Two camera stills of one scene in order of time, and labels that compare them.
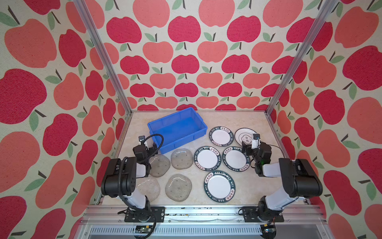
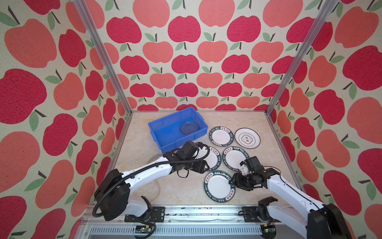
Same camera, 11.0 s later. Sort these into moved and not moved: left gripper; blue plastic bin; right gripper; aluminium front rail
Moved: left gripper; right gripper
Not moved: blue plastic bin; aluminium front rail
